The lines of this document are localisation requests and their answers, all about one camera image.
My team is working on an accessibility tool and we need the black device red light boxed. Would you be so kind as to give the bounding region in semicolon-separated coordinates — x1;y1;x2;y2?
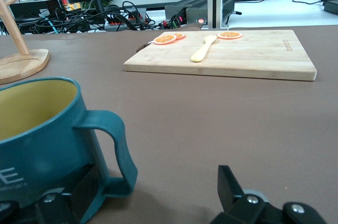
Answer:
163;14;189;30

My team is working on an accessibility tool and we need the bamboo cutting board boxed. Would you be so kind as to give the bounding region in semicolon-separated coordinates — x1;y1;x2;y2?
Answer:
123;29;317;82

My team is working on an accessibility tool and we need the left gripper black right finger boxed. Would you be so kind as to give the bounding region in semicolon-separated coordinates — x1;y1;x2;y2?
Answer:
211;165;327;224

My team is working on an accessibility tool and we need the grey power strip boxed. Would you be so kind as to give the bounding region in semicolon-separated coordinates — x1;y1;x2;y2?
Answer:
105;7;147;31

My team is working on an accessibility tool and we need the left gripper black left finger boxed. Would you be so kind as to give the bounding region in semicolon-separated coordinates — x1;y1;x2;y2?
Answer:
0;164;105;224

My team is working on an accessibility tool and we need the large black case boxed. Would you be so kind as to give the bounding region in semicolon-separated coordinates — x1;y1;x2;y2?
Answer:
9;0;63;18

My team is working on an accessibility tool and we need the flat black device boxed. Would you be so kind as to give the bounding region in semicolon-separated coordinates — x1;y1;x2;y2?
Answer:
323;0;338;16

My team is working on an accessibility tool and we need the black electronics box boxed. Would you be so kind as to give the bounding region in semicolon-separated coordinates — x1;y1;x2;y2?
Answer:
165;0;236;24

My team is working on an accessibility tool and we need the thin black cable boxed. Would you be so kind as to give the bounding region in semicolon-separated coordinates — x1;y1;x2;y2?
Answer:
290;0;326;6

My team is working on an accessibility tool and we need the teal cable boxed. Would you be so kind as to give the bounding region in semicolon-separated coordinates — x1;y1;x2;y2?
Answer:
39;14;58;34

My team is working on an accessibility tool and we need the yellow fork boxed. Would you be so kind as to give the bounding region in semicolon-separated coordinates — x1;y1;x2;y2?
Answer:
190;35;219;63

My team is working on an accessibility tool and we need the yellow object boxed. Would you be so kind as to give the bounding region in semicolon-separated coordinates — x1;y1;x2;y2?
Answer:
64;2;81;12

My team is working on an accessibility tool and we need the teal cup yellow inside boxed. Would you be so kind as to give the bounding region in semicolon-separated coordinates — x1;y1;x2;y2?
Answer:
0;77;138;224

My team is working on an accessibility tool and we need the wooden cup rack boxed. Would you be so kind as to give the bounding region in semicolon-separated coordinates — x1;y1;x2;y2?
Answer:
0;0;51;85

